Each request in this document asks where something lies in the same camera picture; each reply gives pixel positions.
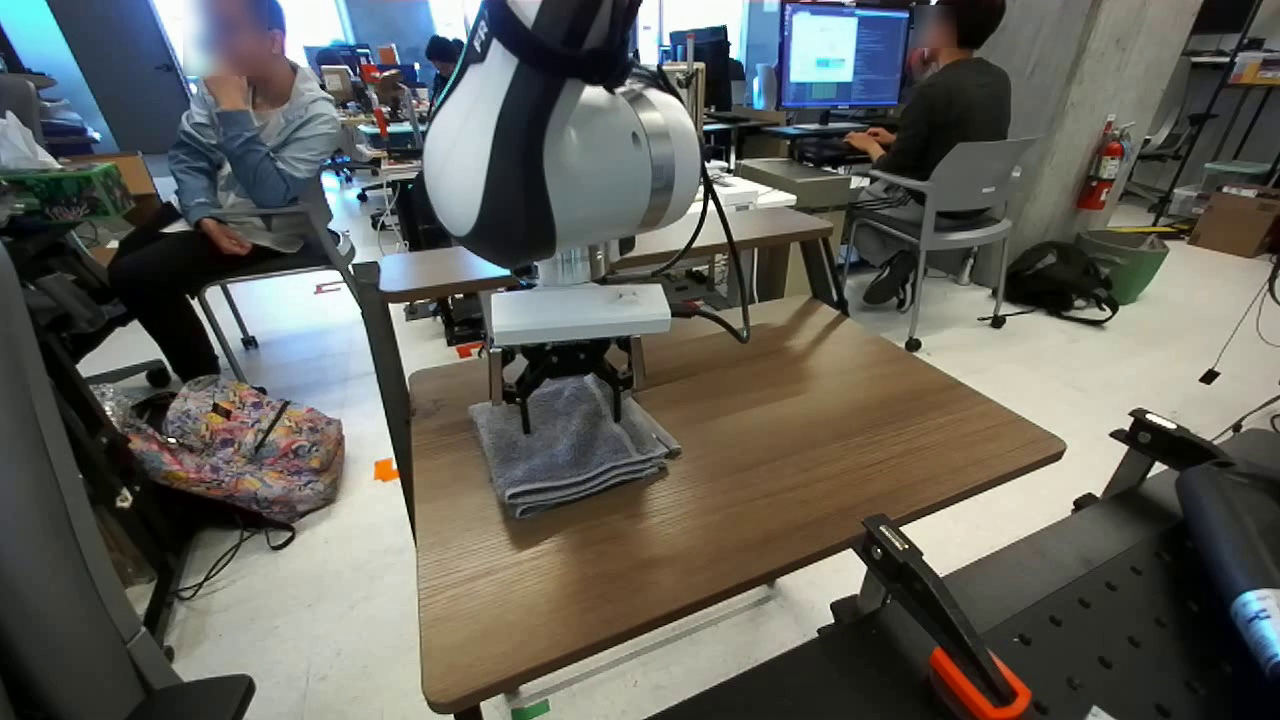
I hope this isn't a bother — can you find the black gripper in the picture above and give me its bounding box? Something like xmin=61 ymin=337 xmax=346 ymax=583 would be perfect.
xmin=498 ymin=337 xmax=639 ymax=436

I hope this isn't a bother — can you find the gray towel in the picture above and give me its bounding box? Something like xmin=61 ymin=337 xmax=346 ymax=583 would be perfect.
xmin=466 ymin=371 xmax=685 ymax=524

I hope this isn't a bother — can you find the white wrist mounting block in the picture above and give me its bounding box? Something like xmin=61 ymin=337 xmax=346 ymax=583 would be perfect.
xmin=484 ymin=279 xmax=675 ymax=352

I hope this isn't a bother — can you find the small brown wooden table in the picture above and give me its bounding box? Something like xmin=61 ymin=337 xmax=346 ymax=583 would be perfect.
xmin=351 ymin=243 xmax=518 ymax=524

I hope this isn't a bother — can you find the wooden table with black legs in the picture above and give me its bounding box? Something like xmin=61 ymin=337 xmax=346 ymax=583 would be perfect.
xmin=406 ymin=293 xmax=1072 ymax=720

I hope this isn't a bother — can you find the gray desk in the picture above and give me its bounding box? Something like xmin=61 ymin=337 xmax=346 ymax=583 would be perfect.
xmin=616 ymin=195 xmax=849 ymax=321

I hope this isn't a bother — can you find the colourful patterned backpack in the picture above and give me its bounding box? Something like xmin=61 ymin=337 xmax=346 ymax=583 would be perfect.
xmin=114 ymin=375 xmax=349 ymax=530

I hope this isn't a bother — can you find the person in gray hoodie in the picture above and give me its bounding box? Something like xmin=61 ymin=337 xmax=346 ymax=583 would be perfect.
xmin=107 ymin=0 xmax=351 ymax=383

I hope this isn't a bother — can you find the lit computer monitor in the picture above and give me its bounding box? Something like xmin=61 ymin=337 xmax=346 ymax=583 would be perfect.
xmin=775 ymin=0 xmax=918 ymax=120

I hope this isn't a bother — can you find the gray office chair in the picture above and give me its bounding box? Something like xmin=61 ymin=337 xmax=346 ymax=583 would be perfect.
xmin=851 ymin=134 xmax=1042 ymax=355

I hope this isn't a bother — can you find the person in black sweater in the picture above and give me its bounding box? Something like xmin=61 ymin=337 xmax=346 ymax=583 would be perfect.
xmin=842 ymin=0 xmax=1018 ymax=312

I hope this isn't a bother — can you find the black backpack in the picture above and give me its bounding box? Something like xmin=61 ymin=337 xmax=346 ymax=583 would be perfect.
xmin=1002 ymin=237 xmax=1122 ymax=332

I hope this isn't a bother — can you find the black office chair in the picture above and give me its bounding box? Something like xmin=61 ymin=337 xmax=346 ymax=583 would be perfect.
xmin=0 ymin=243 xmax=259 ymax=720

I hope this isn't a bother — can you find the green bin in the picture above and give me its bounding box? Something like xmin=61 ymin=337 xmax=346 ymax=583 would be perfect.
xmin=1076 ymin=226 xmax=1174 ymax=308

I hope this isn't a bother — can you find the red fire extinguisher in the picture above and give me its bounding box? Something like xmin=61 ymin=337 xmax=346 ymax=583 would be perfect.
xmin=1072 ymin=117 xmax=1136 ymax=215

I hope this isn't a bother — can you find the black perforated board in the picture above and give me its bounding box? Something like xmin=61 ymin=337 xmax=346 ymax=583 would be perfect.
xmin=651 ymin=463 xmax=1280 ymax=720

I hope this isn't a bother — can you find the black toggle clamp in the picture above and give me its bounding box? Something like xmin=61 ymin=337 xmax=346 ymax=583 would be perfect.
xmin=1096 ymin=403 xmax=1239 ymax=508

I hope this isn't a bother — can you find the black cylinder with blue label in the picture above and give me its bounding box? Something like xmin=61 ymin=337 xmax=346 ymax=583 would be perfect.
xmin=1174 ymin=460 xmax=1280 ymax=690

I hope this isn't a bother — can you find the brown cardboard box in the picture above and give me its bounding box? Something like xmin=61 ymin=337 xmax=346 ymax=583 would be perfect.
xmin=1187 ymin=185 xmax=1280 ymax=259

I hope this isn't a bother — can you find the metal shelf rack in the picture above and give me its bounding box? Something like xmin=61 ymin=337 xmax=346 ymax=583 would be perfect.
xmin=1153 ymin=0 xmax=1280 ymax=226

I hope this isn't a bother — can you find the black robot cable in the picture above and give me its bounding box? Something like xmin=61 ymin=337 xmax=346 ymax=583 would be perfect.
xmin=665 ymin=163 xmax=758 ymax=348

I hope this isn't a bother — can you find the black clamp with orange handle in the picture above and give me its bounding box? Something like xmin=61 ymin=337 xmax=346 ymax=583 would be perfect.
xmin=851 ymin=514 xmax=1042 ymax=720

